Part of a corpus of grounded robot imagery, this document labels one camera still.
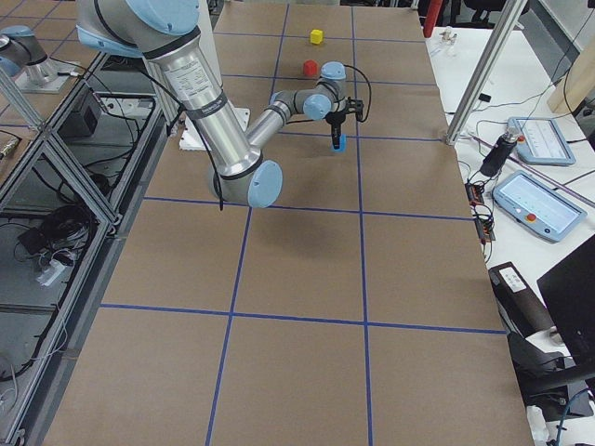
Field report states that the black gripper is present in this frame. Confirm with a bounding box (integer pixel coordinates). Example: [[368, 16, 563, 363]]
[[327, 113, 345, 150]]

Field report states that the blue cube block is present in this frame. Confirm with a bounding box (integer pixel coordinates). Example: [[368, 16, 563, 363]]
[[331, 135, 347, 153]]

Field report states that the red cube block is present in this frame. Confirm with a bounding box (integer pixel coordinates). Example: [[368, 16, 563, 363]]
[[302, 59, 318, 77]]

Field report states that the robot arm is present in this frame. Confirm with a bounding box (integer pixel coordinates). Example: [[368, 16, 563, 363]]
[[1, 25, 59, 90], [77, 1, 348, 208]]

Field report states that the yellow cube block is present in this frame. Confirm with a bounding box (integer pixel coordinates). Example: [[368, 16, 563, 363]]
[[310, 29, 324, 46]]

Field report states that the red fire extinguisher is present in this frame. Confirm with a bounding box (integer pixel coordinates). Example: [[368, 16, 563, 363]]
[[423, 0, 443, 38]]

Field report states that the black water bottle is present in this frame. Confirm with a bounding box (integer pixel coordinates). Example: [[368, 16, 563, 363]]
[[480, 129, 519, 177]]

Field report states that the brown paper table cover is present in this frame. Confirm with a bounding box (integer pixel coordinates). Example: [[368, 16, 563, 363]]
[[45, 3, 532, 445]]

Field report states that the teach pendant near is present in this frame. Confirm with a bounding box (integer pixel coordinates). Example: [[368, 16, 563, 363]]
[[492, 171, 588, 243]]

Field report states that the teach pendant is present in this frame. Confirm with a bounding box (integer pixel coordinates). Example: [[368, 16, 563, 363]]
[[492, 171, 588, 243], [508, 117, 576, 166]]

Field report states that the teach pendant far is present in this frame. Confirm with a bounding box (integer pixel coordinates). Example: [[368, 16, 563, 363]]
[[508, 117, 576, 166]]

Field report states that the black monitor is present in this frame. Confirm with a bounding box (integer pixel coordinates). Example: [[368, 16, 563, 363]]
[[537, 236, 594, 363]]

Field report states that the white power strip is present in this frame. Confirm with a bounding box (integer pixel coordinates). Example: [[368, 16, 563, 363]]
[[36, 259, 66, 287]]

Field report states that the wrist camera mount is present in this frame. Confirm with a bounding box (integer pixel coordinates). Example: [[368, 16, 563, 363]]
[[342, 97, 365, 123]]

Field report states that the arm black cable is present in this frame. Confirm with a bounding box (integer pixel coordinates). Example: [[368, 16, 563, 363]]
[[341, 64, 373, 123]]

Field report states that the white pedestal base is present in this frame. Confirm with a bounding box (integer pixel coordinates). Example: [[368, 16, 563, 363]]
[[179, 104, 251, 151]]

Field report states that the aluminium frame post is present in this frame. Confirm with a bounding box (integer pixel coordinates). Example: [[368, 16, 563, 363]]
[[444, 0, 527, 146]]

